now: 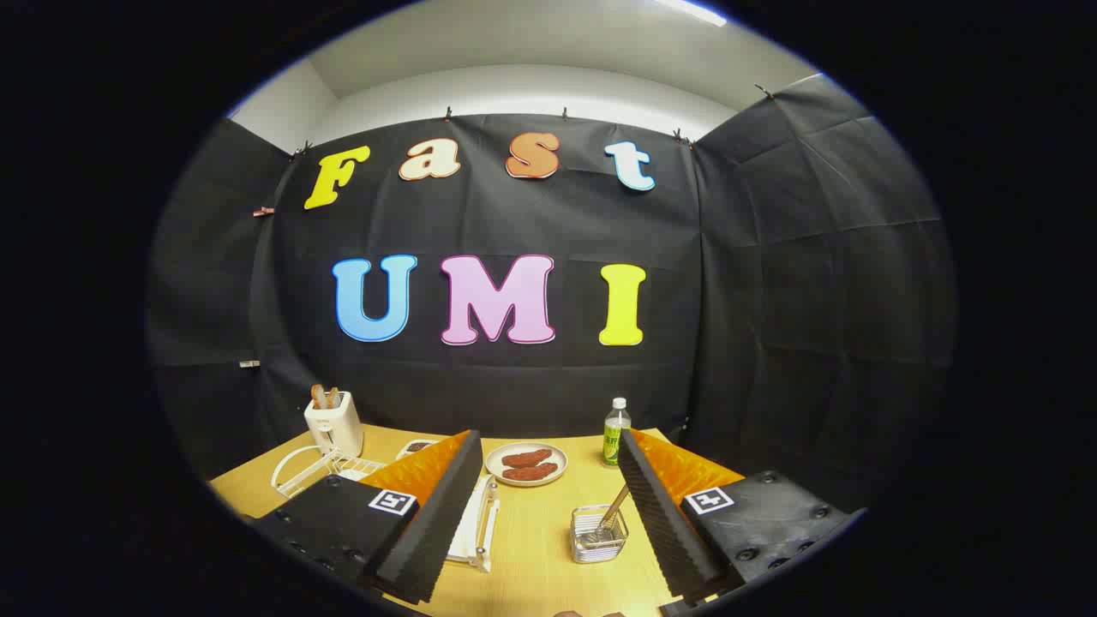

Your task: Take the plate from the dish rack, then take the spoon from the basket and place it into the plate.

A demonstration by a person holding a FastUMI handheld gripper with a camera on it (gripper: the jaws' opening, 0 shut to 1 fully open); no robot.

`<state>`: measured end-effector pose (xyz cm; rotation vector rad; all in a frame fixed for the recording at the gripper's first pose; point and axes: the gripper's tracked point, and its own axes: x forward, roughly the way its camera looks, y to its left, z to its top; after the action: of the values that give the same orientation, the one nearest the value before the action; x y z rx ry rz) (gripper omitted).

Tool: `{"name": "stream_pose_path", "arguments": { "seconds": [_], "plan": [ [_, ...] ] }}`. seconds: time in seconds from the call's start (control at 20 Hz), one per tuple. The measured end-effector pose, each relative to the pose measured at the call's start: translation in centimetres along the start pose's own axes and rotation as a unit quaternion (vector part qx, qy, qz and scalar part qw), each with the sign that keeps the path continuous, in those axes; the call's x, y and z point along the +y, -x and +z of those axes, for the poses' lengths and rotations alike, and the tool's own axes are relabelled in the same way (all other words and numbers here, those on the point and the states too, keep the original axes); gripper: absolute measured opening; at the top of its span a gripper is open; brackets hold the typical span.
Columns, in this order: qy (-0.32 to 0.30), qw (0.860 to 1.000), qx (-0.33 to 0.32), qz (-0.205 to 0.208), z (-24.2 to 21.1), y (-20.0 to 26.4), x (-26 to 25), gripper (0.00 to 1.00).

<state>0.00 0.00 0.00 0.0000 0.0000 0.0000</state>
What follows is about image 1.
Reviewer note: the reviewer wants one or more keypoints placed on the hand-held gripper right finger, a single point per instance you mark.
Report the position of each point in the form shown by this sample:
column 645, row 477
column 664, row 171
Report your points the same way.
column 660, row 514

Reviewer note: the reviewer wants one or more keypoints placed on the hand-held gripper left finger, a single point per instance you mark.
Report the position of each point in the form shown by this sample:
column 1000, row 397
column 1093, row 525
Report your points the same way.
column 446, row 514

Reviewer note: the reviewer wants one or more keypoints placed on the white plate with meat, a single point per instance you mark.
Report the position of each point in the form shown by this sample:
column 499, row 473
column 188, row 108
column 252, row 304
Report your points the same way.
column 526, row 481

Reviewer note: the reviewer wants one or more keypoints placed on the white divided grain tray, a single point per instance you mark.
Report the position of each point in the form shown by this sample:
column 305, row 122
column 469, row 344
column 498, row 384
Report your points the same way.
column 417, row 446

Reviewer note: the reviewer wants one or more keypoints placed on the green label drink bottle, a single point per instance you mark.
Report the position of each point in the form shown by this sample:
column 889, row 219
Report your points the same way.
column 614, row 441

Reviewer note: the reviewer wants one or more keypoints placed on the brown meat piece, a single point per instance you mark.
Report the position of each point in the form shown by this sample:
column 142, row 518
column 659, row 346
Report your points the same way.
column 531, row 471
column 527, row 458

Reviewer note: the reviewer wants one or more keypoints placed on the white toaster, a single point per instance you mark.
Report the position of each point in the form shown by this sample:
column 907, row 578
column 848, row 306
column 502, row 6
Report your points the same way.
column 336, row 428

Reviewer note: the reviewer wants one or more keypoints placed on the black backdrop cloth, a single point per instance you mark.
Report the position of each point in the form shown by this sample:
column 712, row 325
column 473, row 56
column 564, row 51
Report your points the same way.
column 771, row 300

